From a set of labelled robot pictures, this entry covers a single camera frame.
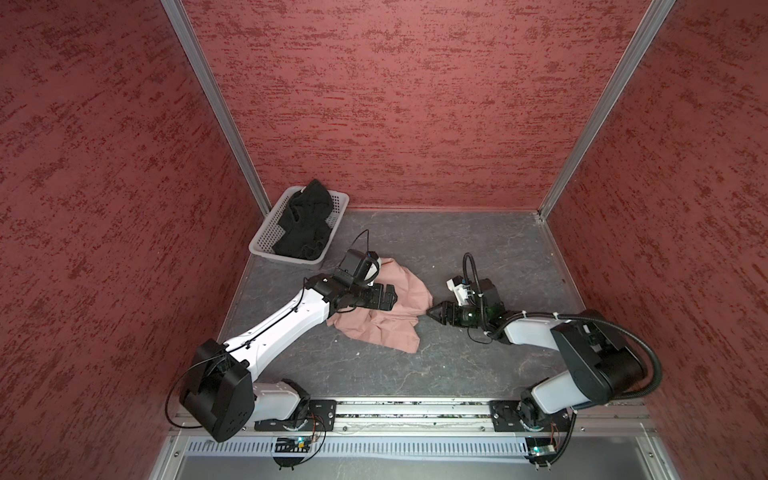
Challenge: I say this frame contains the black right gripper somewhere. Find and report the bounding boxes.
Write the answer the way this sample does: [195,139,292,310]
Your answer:
[425,301,487,327]

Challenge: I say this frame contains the pink drawstring shorts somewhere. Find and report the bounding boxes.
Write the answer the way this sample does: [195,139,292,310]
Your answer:
[326,257,434,355]

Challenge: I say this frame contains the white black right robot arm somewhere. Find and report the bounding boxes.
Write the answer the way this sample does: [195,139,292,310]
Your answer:
[427,301,648,432]

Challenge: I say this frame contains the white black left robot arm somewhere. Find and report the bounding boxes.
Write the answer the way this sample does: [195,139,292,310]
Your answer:
[179,274,398,442]

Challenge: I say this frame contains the black shorts in basket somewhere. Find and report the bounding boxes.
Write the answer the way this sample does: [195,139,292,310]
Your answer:
[272,179,334,260]

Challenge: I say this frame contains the white perforated plastic basket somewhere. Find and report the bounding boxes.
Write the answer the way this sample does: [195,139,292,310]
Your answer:
[249,186,350,270]

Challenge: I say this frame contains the right green circuit board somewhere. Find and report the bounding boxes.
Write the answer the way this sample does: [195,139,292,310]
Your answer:
[525,437,558,464]

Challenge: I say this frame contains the green circuit board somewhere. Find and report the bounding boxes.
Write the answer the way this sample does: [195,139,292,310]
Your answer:
[274,437,312,455]
[525,437,558,464]

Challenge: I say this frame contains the left green circuit board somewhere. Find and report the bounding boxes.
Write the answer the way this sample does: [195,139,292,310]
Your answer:
[274,437,312,455]

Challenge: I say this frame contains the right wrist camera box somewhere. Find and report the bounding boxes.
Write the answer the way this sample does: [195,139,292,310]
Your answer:
[446,276,502,307]

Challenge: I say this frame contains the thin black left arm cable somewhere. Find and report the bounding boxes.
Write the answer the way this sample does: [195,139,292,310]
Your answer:
[349,228,382,283]

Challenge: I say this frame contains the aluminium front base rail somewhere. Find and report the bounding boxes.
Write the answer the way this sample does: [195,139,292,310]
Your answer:
[167,395,661,436]

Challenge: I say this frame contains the white slotted cable duct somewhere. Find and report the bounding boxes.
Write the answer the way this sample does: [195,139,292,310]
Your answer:
[185,436,527,462]

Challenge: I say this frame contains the aluminium right corner post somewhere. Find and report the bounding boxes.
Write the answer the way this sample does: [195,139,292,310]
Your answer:
[538,0,676,223]

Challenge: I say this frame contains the aluminium corner post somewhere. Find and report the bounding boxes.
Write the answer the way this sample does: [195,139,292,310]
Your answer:
[538,0,676,223]
[161,0,272,216]

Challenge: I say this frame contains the aluminium left corner post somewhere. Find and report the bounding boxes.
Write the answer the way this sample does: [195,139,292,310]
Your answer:
[161,0,272,216]

